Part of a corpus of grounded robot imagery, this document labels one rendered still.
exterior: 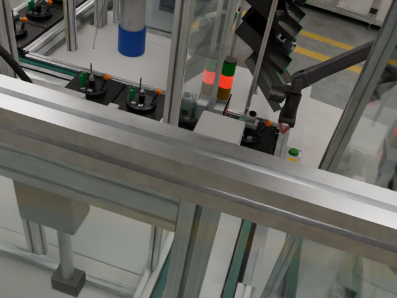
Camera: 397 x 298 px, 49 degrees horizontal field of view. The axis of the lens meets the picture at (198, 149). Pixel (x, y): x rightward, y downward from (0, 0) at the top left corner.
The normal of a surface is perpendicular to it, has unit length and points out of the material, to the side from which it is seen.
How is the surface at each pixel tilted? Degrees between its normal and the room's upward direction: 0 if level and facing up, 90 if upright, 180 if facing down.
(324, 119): 0
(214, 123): 0
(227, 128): 0
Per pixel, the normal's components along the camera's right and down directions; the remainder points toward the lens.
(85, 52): 0.14, -0.74
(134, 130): -0.28, 0.61
